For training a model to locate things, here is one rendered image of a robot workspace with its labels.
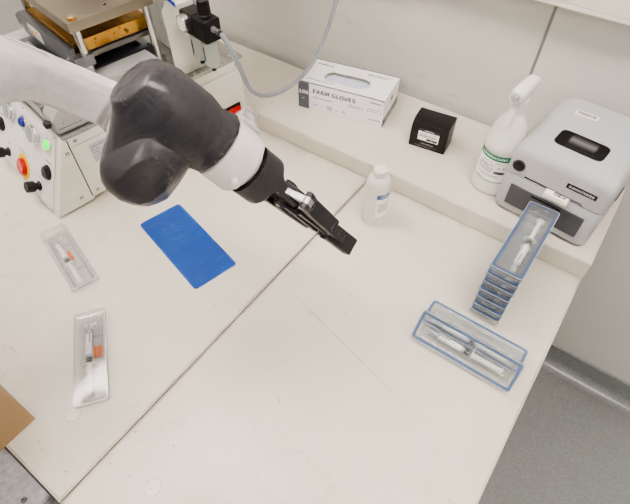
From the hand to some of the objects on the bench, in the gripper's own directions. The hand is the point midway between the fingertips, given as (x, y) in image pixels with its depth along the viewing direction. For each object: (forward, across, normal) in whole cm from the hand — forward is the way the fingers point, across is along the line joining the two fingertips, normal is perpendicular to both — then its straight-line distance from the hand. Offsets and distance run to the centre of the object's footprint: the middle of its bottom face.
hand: (337, 237), depth 79 cm
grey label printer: (+43, +7, +35) cm, 56 cm away
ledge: (+32, -22, +35) cm, 52 cm away
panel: (-31, -73, -18) cm, 82 cm away
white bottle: (+22, -18, +12) cm, 30 cm away
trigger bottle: (+35, -4, +32) cm, 47 cm away
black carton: (+28, -20, +37) cm, 51 cm away
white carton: (+17, -42, +40) cm, 60 cm away
